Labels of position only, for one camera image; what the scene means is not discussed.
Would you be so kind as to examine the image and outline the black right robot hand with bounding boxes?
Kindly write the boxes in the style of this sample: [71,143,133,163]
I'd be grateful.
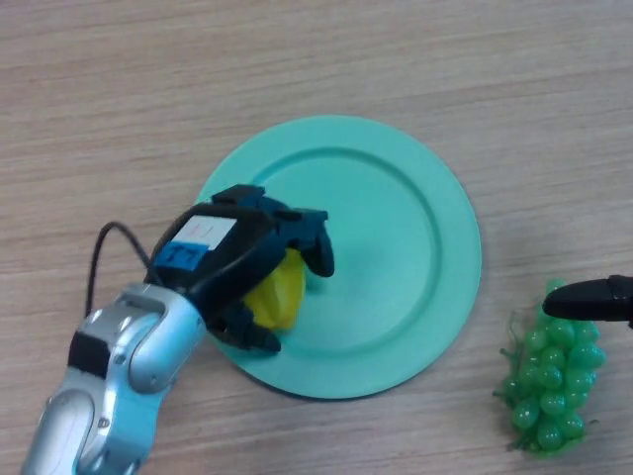
[542,275,633,330]

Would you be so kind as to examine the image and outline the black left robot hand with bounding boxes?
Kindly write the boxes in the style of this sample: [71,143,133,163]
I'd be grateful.
[142,183,336,353]

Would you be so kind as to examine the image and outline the yellow starfruit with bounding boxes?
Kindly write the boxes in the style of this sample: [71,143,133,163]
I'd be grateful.
[244,246,307,332]

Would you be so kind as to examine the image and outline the green round plate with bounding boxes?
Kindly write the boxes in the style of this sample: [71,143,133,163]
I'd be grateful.
[195,115,484,401]

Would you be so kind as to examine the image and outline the green grape bunch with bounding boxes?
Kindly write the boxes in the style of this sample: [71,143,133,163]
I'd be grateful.
[493,277,608,452]

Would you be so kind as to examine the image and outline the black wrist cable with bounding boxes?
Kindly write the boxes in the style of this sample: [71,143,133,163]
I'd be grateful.
[84,222,164,318]

